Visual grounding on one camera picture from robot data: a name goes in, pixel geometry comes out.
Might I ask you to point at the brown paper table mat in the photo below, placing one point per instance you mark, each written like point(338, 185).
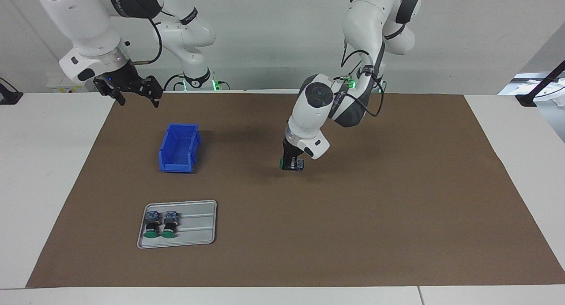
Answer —
point(331, 216)

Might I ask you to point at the green push button switch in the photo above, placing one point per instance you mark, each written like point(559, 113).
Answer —
point(152, 223)
point(300, 165)
point(170, 223)

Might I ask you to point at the silver metal tray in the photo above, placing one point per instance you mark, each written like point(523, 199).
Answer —
point(198, 232)

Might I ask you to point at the blue plastic storage bin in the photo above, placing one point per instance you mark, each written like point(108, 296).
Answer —
point(178, 148)

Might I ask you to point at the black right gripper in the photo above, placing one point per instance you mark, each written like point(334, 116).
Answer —
point(121, 82)

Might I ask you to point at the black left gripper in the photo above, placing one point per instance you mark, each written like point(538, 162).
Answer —
point(291, 151)

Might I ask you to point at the black slanted camera stand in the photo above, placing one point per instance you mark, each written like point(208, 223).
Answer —
point(527, 99)

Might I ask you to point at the white plastic background object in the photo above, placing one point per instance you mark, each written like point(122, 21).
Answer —
point(557, 97)

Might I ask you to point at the green lit base connector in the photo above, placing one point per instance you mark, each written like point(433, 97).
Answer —
point(217, 84)
point(349, 80)

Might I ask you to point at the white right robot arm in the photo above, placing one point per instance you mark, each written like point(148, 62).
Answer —
point(84, 18)

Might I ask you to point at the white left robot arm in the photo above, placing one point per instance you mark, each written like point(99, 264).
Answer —
point(318, 106)

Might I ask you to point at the white wall box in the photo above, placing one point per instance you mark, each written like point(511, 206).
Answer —
point(55, 86)

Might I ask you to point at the black table clamp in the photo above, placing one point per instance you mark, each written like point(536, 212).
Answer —
point(9, 96)

